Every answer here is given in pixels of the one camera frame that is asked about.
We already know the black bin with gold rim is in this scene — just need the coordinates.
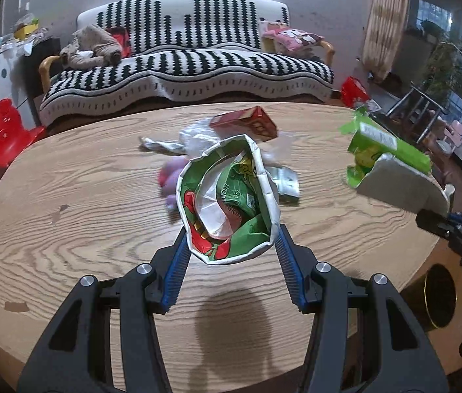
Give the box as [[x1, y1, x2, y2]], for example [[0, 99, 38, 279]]
[[422, 264, 459, 330]]

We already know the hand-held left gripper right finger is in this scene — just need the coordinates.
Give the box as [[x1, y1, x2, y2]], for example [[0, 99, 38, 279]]
[[274, 224, 448, 393]]

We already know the white plastic bag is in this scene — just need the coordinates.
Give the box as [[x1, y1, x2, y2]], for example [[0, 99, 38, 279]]
[[139, 117, 295, 164]]

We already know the purple and pink toy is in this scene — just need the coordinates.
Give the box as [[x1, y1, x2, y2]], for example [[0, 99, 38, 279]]
[[158, 158, 186, 211]]

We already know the yellow-green snack bag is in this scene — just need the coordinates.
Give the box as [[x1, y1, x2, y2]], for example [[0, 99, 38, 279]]
[[214, 159, 262, 230]]

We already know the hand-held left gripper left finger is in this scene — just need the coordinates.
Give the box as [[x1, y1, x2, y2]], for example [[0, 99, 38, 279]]
[[17, 225, 193, 393]]

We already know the red child's chair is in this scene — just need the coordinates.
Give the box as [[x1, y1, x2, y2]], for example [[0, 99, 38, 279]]
[[0, 98, 47, 168]]

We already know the red bag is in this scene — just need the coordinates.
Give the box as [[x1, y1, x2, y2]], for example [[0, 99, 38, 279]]
[[341, 76, 373, 108]]

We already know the pink cartoon pillow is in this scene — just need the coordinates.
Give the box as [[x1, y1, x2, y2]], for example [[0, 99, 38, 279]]
[[263, 22, 325, 57]]

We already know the white and green snack bag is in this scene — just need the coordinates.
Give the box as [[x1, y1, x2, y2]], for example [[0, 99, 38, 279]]
[[176, 134, 281, 266]]

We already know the beige patterned curtain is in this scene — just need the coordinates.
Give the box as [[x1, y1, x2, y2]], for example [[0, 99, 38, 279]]
[[362, 0, 411, 82]]

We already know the green wrapper with white label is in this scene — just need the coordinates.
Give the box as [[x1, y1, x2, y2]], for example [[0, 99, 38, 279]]
[[339, 106, 450, 215]]

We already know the brown clothing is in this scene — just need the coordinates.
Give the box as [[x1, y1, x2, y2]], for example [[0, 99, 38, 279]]
[[60, 25, 124, 69]]

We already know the potted plant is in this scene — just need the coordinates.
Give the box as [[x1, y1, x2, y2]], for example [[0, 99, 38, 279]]
[[421, 18, 462, 103]]

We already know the pink ride-on toy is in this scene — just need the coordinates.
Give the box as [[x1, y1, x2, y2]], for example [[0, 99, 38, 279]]
[[435, 104, 462, 160]]

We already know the small silver packet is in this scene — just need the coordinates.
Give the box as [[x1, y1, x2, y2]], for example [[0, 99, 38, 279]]
[[266, 165, 301, 202]]

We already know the black and white striped sofa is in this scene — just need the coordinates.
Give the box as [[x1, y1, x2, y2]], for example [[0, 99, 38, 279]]
[[38, 0, 336, 125]]

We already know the red cushion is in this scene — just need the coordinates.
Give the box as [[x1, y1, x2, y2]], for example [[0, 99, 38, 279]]
[[106, 27, 132, 57]]

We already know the black side cabinet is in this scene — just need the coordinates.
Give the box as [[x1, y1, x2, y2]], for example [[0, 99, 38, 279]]
[[22, 37, 62, 103]]

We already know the yellow box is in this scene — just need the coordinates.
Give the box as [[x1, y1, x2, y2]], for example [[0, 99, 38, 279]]
[[13, 22, 37, 39]]

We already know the red cardboard box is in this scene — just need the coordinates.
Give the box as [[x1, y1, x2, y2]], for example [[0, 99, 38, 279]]
[[209, 105, 278, 143]]

